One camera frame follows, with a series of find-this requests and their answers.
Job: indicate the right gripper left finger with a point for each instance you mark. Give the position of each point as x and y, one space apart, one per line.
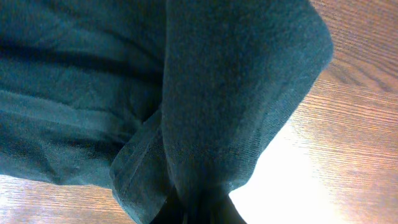
172 211

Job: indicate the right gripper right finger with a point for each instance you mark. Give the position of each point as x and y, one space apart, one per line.
216 207

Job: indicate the dark green t-shirt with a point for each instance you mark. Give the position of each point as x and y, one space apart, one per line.
151 97

